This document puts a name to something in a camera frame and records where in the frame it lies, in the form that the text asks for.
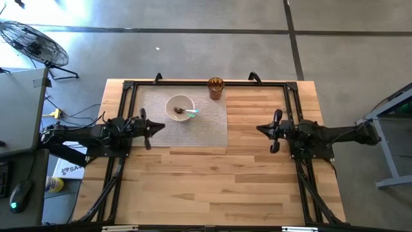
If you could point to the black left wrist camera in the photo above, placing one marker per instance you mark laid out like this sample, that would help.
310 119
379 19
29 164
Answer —
118 123

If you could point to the grey woven placemat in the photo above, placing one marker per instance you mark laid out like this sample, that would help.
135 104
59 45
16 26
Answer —
206 129

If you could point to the black hooked table clamp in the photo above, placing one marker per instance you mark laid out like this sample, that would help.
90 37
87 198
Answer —
157 77
255 76

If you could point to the light grey side desk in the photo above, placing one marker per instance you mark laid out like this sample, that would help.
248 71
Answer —
19 109

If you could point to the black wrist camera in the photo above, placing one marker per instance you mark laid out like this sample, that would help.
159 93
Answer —
305 125
118 123

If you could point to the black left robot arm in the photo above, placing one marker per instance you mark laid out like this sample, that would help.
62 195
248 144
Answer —
87 132

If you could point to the black aluminium table frame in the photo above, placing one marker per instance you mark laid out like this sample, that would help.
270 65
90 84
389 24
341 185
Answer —
180 83

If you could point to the yellow power plug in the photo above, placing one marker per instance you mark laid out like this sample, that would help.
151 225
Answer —
57 113

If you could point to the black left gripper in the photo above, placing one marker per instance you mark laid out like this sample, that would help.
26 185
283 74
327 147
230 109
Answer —
143 127

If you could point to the dark grey desk surface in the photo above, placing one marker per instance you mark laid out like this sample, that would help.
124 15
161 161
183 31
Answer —
37 199

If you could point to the white ceramic bowl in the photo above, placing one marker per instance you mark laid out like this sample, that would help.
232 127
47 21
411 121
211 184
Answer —
174 116

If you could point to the black computer mouse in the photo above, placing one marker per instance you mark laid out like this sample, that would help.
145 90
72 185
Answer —
20 196

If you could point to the amber faceted plastic cup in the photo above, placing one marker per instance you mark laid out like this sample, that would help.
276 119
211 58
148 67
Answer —
215 87

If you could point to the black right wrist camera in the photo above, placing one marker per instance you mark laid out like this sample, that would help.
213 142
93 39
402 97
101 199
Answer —
305 125

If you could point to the silver metal bracket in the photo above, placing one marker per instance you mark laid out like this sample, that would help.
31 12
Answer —
299 229
119 228

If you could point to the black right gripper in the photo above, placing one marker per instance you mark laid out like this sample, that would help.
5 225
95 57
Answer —
282 130

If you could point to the white cardboard box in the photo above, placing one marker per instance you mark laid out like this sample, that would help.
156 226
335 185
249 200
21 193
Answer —
69 169

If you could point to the grey metal frame cart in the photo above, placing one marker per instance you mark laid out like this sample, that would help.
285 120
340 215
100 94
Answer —
386 141

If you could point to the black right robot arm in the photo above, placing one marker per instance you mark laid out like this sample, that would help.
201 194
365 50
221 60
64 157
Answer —
338 133

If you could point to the black keyboard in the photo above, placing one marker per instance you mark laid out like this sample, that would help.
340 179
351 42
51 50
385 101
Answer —
4 178

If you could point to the black floor fan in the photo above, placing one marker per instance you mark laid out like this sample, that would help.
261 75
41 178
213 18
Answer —
33 43

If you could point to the yellow capped bottle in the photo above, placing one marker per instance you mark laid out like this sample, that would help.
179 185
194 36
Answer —
54 184

